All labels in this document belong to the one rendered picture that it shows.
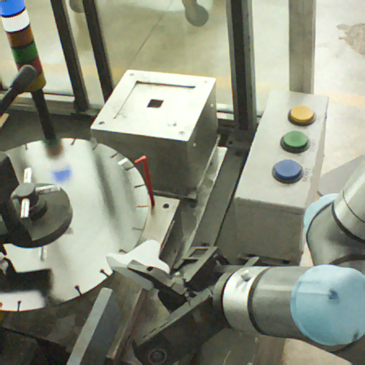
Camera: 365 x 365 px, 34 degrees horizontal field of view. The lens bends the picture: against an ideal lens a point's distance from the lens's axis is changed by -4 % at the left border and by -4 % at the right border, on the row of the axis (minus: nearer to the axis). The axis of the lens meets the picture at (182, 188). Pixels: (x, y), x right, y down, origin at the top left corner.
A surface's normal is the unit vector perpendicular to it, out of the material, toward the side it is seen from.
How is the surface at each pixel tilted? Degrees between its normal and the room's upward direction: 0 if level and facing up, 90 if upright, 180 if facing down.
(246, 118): 90
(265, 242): 90
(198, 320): 59
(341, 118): 0
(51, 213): 5
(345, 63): 0
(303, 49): 90
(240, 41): 90
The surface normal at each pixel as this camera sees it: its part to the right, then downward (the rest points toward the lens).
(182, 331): 0.21, 0.22
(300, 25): -0.30, 0.70
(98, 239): -0.10, -0.70
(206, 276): 0.60, -0.08
